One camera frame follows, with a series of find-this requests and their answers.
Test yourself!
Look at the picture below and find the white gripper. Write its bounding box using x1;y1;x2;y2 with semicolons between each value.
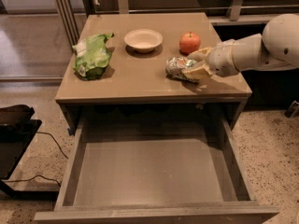
182;39;239;83

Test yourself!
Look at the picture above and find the crushed 7up soda can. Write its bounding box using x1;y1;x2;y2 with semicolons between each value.
165;57;196;81

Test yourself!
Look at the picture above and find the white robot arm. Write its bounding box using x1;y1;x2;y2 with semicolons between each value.
182;14;299;82

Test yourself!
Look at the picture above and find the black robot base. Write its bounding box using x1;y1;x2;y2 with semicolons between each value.
0;105;58;201

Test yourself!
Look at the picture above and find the brown cabinet with counter top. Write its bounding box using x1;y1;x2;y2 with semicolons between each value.
55;13;251;129

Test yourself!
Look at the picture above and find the open top drawer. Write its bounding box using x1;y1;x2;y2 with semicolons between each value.
35;116;278;224

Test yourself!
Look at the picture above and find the red apple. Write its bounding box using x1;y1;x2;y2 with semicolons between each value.
179;32;201;54

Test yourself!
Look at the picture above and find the white paper bowl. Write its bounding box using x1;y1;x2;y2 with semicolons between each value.
124;29;163;53

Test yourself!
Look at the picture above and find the green chip bag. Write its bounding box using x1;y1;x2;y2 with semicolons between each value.
72;33;114;80

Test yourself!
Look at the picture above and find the metal railing frame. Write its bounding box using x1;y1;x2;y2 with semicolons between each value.
54;0;299;44

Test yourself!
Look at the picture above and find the black cable on floor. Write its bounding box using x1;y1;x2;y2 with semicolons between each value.
4;131;69;188

